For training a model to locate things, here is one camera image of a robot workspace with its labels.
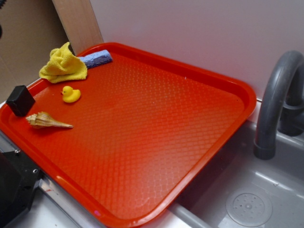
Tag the yellow rubber duck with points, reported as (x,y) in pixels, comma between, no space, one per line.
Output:
(70,95)

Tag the red plastic tray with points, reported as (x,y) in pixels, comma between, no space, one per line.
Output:
(144,127)

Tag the grey curved faucet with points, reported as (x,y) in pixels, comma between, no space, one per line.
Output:
(282,108)

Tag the grey plastic sink basin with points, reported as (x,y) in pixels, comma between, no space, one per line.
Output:
(203,203)

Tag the yellow microfiber cloth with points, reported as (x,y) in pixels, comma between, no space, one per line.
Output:
(62,66)

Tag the tan spiral seashell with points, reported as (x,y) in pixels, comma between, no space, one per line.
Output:
(43,120)

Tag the light wooden board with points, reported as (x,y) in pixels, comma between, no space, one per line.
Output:
(79,22)

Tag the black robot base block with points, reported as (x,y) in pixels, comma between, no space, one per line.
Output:
(19,179)

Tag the small black box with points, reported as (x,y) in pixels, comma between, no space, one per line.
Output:
(20,101)

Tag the blue sponge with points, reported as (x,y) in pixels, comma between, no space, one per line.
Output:
(96,59)

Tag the round sink drain cover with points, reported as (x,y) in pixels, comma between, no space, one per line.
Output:
(249,207)

